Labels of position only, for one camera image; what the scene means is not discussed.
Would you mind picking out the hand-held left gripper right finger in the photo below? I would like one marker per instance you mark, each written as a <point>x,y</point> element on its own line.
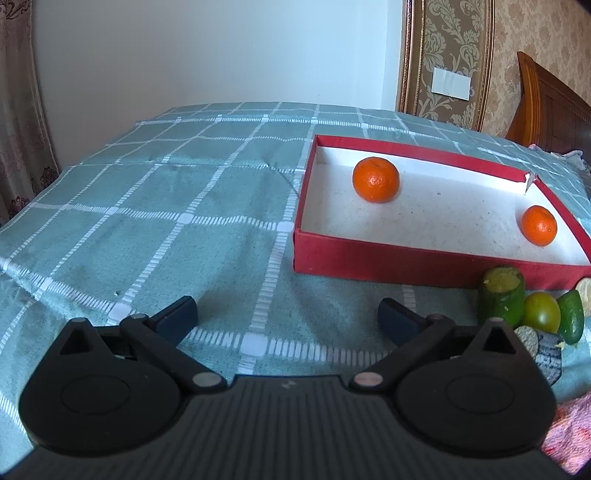
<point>397,321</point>

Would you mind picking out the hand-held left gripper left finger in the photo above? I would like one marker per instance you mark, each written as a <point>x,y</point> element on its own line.
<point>178,318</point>

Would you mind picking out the large green cut avocado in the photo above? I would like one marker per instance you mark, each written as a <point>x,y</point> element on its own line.
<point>501,302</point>

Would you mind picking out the red cardboard box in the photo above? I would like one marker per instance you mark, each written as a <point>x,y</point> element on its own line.
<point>438,217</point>

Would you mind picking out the green round tomato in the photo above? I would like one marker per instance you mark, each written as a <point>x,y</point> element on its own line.
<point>541,313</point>

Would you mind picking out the dark-skinned cut fruit piece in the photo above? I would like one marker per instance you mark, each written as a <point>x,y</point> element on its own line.
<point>545,357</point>

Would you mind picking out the small green avocado piece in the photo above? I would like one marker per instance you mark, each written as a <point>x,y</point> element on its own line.
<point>571,321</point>

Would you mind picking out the green checked blanket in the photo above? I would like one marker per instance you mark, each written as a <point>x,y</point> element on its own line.
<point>161,207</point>

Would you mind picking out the large orange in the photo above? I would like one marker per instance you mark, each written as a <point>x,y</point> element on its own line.
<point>376,180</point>

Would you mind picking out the small orange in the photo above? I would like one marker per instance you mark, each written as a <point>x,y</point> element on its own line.
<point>539,226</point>

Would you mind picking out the pink knit cloth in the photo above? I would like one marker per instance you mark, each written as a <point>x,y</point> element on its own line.
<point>570,429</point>

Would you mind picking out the patterned pillow cloth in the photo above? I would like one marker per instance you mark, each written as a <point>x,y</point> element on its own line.
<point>568,154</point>

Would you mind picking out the patterned curtain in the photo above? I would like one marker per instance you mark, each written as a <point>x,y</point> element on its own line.
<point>21,115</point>

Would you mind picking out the wooden headboard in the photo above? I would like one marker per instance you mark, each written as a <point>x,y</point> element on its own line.
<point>549,106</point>

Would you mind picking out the gold-framed wallpaper panel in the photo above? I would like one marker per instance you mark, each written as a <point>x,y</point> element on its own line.
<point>450,37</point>

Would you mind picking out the white wall switch plate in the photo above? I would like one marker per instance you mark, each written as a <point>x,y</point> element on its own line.
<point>452,83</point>

